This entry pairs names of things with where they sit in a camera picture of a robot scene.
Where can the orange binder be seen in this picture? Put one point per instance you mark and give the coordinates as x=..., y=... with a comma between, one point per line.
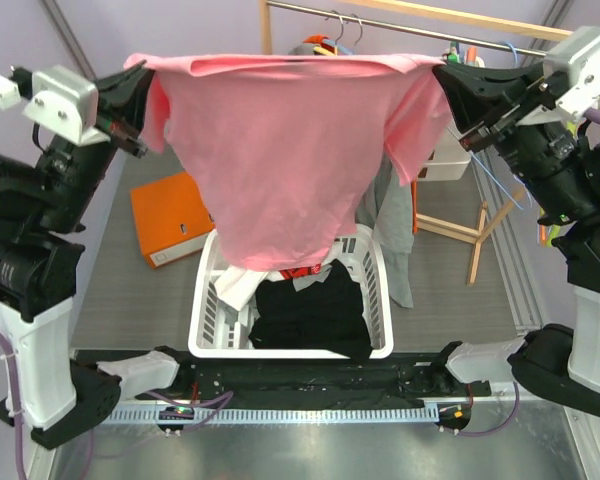
x=171, y=220

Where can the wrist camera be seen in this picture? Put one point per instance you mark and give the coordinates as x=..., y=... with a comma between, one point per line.
x=66, y=104
x=578, y=56

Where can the slotted cable duct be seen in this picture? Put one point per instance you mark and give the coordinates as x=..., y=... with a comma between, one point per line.
x=147, y=413

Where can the yellow hanger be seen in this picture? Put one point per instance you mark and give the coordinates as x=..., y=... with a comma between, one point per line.
x=319, y=50

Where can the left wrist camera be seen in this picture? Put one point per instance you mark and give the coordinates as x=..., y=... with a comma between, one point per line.
x=66, y=104

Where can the light blue wire hanger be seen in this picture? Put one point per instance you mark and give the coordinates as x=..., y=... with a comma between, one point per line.
x=513, y=189

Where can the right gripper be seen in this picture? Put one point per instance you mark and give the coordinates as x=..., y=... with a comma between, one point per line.
x=500, y=96

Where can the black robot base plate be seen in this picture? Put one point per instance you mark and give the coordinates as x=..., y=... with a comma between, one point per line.
x=402, y=380

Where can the orange garment on rack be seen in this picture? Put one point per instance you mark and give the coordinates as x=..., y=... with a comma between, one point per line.
x=321, y=40

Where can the red printed garment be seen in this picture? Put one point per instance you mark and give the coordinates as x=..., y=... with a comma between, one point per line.
x=300, y=272

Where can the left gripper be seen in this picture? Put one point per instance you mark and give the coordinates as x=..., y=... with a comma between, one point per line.
x=121, y=102

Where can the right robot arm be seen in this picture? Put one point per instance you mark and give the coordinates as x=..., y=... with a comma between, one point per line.
x=561, y=171

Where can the white garment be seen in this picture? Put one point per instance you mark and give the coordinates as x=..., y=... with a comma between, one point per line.
x=236, y=286

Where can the wooden clothes rack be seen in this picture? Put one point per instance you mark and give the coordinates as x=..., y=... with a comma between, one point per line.
x=474, y=236

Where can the grey sweatshirt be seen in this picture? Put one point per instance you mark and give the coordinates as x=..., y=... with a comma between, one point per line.
x=395, y=225

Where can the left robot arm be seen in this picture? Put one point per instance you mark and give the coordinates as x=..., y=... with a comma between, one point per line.
x=41, y=205

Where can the pink t shirt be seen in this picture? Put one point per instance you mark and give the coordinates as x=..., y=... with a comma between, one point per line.
x=205, y=107

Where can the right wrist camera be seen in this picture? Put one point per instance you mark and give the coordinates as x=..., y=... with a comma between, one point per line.
x=578, y=56

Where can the black garment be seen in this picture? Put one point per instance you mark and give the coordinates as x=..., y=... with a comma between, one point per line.
x=325, y=313

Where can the white laundry basket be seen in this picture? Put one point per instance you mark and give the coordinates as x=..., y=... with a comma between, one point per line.
x=211, y=336

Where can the white drawer unit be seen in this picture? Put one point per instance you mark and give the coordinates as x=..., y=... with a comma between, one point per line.
x=448, y=161

